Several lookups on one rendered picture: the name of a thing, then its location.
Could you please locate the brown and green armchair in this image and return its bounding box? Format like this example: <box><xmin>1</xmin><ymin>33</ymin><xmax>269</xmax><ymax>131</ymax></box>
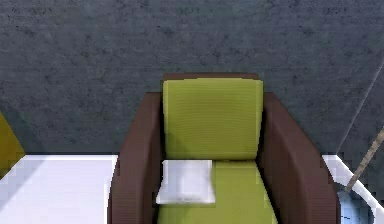
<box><xmin>107</xmin><ymin>72</ymin><xmax>342</xmax><ymax>224</ymax></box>

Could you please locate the olive yellow furniture piece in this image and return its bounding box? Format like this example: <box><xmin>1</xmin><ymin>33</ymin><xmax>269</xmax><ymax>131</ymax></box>
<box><xmin>0</xmin><ymin>111</ymin><xmax>26</xmax><ymax>178</ymax></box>

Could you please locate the pale blue round base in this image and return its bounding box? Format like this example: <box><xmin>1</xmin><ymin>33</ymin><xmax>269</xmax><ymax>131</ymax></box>
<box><xmin>336</xmin><ymin>189</ymin><xmax>376</xmax><ymax>224</ymax></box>

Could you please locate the tan wooden pole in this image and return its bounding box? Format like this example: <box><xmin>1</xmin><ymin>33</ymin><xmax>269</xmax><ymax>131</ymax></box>
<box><xmin>345</xmin><ymin>126</ymin><xmax>384</xmax><ymax>193</ymax></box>

